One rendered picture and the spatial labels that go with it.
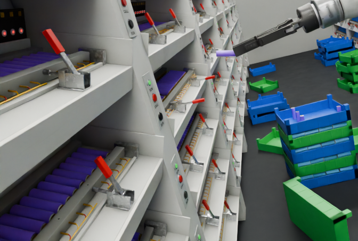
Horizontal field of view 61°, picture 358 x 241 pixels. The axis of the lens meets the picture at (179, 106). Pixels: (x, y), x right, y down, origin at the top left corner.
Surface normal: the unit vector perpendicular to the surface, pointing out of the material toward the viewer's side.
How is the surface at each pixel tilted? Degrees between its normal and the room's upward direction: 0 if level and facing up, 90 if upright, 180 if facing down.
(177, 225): 90
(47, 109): 19
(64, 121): 110
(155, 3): 90
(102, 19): 90
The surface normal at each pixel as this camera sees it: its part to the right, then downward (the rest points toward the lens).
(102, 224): 0.05, -0.93
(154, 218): -0.22, 0.33
